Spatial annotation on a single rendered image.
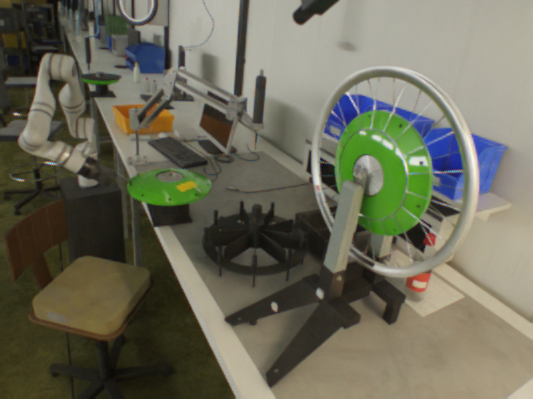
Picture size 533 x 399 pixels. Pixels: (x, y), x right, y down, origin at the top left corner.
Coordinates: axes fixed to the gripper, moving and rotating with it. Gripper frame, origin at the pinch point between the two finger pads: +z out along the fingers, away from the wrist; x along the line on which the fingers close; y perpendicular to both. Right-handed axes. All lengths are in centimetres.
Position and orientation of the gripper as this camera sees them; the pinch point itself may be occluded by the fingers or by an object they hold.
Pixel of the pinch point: (130, 182)
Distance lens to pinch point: 151.7
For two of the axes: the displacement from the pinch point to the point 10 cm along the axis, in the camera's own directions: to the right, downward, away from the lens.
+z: 6.9, 4.7, 5.5
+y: -6.1, 7.9, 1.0
